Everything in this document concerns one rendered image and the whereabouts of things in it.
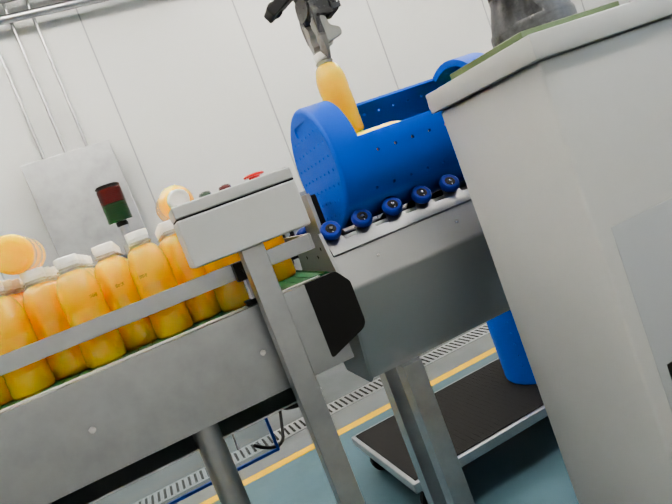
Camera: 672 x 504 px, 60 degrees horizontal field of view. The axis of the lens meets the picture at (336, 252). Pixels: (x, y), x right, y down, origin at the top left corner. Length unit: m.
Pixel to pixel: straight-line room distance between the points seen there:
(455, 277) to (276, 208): 0.52
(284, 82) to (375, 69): 0.84
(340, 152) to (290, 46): 3.95
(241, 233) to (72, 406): 0.39
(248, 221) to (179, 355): 0.27
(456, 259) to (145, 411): 0.70
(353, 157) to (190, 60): 3.78
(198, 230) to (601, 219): 0.63
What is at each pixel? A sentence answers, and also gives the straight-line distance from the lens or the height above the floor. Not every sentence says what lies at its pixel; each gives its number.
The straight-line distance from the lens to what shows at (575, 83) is 1.00.
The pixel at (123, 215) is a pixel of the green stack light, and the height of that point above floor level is 1.17.
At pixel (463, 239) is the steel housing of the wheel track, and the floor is 0.84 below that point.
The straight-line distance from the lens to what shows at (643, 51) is 1.12.
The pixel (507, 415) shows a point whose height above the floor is 0.15.
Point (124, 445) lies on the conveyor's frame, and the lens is 1.07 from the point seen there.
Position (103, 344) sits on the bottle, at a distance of 1.06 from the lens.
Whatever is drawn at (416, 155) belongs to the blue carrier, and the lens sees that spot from 1.27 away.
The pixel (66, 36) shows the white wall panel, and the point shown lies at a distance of 4.94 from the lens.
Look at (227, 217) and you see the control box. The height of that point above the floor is 1.06.
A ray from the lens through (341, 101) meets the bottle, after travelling 1.34.
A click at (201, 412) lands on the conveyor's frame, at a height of 0.76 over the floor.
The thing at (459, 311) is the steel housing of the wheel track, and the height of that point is 0.68.
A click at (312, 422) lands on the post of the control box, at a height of 0.69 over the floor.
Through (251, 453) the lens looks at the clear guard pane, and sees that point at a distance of 1.62.
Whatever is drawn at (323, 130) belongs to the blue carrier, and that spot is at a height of 1.16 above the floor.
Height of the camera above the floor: 1.03
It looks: 6 degrees down
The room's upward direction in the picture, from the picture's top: 21 degrees counter-clockwise
